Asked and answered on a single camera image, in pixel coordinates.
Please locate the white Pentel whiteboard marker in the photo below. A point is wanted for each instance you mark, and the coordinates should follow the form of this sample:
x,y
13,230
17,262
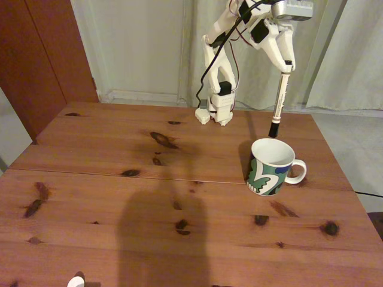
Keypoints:
x,y
279,101

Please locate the white curtain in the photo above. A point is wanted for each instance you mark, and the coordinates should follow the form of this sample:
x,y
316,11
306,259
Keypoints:
x,y
344,59

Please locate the white mug green pattern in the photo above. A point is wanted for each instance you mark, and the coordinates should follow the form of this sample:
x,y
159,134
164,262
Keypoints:
x,y
266,173

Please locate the brown wooden cabinet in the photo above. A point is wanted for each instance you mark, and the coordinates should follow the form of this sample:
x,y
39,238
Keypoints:
x,y
39,59

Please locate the white round disc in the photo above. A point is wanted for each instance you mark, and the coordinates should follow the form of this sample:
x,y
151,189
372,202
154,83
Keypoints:
x,y
75,282

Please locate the silver gripper camera box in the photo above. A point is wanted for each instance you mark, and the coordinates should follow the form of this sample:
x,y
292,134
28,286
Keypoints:
x,y
294,10

